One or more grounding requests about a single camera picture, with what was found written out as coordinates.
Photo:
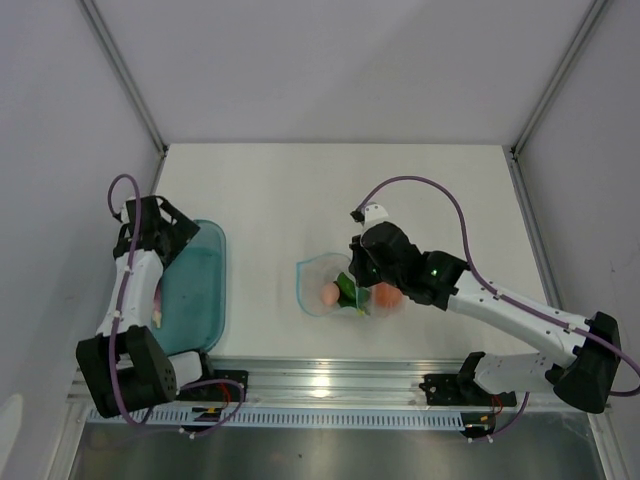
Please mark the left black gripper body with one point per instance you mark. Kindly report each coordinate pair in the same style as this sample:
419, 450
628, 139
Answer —
179, 235

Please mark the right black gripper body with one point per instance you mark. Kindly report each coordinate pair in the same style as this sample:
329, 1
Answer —
367, 272

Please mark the orange toy fruit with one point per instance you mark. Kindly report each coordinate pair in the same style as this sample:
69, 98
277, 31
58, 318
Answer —
386, 296

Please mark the green toy bell pepper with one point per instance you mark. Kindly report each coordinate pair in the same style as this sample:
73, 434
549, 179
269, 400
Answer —
349, 291

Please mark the clear zip top bag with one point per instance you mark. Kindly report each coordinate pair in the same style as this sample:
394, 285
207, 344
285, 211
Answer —
314, 273

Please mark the pink toy egg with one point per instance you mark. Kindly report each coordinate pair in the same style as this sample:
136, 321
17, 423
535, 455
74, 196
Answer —
330, 294

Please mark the purple toy eggplant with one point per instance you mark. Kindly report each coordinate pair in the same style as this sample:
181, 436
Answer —
157, 308

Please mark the green toy chili pepper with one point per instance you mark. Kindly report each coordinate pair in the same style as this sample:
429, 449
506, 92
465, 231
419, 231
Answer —
363, 308

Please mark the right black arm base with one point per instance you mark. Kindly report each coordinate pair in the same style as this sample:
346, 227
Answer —
448, 390

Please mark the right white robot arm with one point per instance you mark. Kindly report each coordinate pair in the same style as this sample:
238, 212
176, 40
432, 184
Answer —
573, 357

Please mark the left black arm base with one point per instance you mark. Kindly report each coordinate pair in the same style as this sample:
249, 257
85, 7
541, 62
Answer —
227, 391

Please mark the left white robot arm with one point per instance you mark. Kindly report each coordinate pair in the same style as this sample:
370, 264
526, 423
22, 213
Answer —
123, 365

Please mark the teal plastic tray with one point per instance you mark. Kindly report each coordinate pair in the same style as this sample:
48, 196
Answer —
194, 294

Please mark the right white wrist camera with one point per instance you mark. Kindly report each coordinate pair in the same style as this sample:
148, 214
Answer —
369, 215

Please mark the aluminium mounting rail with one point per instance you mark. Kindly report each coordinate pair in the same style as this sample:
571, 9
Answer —
335, 383

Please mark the left aluminium frame post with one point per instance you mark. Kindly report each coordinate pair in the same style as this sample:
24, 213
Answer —
119, 67

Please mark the aluminium frame post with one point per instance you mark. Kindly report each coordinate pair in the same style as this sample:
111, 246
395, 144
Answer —
119, 67
569, 58

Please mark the white slotted cable duct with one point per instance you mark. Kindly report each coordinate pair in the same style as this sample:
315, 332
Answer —
413, 420

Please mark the right aluminium frame post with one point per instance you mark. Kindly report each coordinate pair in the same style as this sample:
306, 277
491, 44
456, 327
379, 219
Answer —
569, 58

